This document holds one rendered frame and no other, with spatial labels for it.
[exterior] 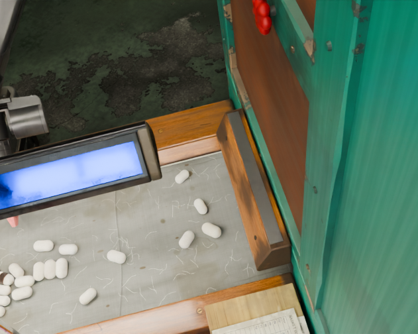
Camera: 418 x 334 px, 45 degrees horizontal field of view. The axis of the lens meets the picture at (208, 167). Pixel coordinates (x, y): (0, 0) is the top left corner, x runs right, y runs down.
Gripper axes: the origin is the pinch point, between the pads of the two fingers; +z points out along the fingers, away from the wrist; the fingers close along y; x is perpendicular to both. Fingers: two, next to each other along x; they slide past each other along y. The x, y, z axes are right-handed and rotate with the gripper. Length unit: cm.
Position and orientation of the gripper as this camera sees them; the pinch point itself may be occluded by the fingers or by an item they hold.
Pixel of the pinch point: (14, 221)
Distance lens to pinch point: 98.2
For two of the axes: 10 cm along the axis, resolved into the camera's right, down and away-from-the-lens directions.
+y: 9.7, -2.3, 0.3
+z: 2.3, 9.7, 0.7
